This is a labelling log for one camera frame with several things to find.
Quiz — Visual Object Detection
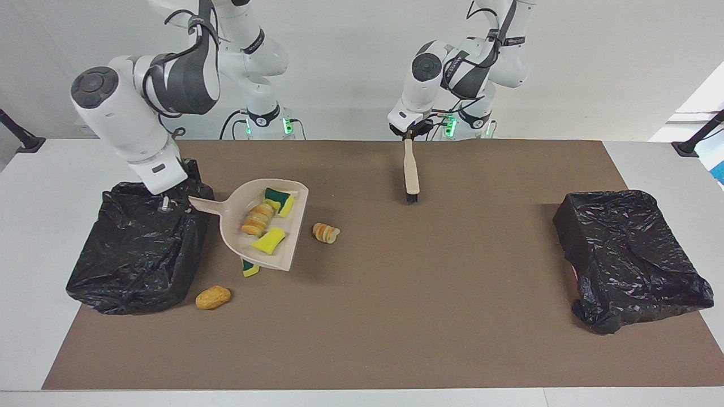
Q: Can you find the beige hand brush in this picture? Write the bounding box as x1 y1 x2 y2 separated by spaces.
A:
403 137 421 204

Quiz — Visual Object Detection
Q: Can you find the beige plastic dustpan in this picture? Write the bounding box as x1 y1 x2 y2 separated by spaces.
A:
188 179 309 272

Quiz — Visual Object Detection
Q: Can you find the orange striped croissant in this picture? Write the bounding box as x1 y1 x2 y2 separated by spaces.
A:
242 203 276 238

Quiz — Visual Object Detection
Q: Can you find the plain yellow sponge piece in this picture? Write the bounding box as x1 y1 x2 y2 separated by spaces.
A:
251 227 286 256

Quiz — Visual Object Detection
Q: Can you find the peanut shaped bread roll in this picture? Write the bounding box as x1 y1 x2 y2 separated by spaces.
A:
195 285 232 310

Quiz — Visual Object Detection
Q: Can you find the black bag lined bin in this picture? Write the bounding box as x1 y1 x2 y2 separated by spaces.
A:
553 189 715 335
66 175 216 315

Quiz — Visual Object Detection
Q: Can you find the small striped croissant piece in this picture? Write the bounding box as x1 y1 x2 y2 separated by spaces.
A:
312 223 342 245

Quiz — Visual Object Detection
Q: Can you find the black clamp stand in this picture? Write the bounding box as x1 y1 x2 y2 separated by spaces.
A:
0 107 47 154
671 109 724 158

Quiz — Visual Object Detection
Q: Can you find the brown table mat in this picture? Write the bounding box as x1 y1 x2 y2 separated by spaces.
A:
42 140 724 391

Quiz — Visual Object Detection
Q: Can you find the black base cable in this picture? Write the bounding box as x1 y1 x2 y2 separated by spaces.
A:
219 110 249 140

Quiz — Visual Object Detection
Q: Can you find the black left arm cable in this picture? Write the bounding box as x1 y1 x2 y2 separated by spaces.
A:
433 0 518 122

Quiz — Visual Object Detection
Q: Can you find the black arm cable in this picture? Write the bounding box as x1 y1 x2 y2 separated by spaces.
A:
141 0 221 139
433 0 518 122

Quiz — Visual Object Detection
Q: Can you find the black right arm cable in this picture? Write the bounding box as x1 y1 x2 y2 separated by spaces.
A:
141 0 221 139

